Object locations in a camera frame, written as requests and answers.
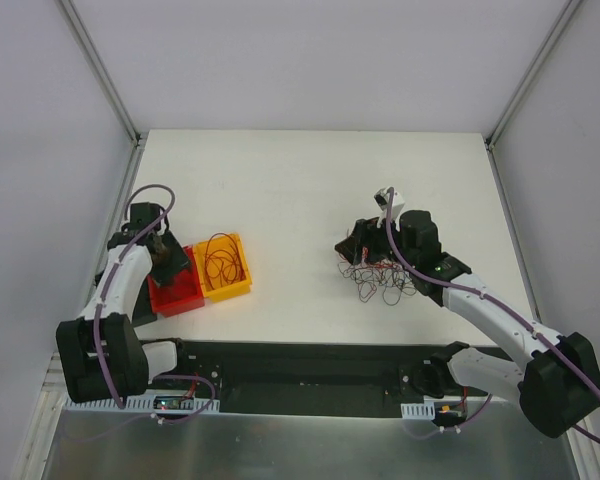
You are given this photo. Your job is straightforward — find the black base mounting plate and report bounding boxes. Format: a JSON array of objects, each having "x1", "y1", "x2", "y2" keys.
[{"x1": 129, "y1": 337, "x2": 531, "y2": 419}]

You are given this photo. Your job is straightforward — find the red plastic bin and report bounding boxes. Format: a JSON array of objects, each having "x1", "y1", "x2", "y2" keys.
[{"x1": 148, "y1": 245, "x2": 205, "y2": 317}]

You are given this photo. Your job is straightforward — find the yellow plastic bin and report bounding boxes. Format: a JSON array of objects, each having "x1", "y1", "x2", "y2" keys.
[{"x1": 193, "y1": 232, "x2": 252, "y2": 303}]

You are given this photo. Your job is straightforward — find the aluminium frame post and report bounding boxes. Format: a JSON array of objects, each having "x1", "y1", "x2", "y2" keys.
[
  {"x1": 485, "y1": 0, "x2": 586, "y2": 151},
  {"x1": 55, "y1": 0, "x2": 143, "y2": 146}
]

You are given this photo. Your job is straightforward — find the right aluminium frame post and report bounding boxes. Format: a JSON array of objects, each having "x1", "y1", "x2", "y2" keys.
[{"x1": 485, "y1": 0, "x2": 586, "y2": 151}]

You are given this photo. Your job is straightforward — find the black plastic bin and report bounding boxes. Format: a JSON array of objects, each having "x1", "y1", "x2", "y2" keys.
[{"x1": 131, "y1": 278, "x2": 157, "y2": 328}]

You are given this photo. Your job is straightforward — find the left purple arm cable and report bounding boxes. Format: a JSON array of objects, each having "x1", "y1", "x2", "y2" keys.
[{"x1": 54, "y1": 182, "x2": 219, "y2": 444}]

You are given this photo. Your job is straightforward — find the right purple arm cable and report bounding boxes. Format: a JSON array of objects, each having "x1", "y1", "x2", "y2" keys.
[{"x1": 384, "y1": 187, "x2": 600, "y2": 447}]

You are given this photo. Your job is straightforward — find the left aluminium frame post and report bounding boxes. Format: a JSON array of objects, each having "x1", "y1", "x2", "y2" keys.
[{"x1": 55, "y1": 0, "x2": 143, "y2": 146}]

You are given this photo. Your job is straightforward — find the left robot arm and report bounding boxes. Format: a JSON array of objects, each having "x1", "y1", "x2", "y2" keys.
[{"x1": 56, "y1": 202, "x2": 192, "y2": 407}]

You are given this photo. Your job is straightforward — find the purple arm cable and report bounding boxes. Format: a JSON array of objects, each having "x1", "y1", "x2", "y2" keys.
[
  {"x1": 384, "y1": 187, "x2": 600, "y2": 447},
  {"x1": 54, "y1": 182, "x2": 219, "y2": 444}
]

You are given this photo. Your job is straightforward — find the red and black wires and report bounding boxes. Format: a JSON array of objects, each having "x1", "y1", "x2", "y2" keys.
[{"x1": 335, "y1": 247, "x2": 421, "y2": 306}]

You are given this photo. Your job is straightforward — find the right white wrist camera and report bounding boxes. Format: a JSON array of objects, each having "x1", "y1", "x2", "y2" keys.
[{"x1": 374, "y1": 187, "x2": 405, "y2": 229}]

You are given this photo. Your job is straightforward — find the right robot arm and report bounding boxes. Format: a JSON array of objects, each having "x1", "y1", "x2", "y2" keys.
[{"x1": 334, "y1": 210, "x2": 600, "y2": 438}]

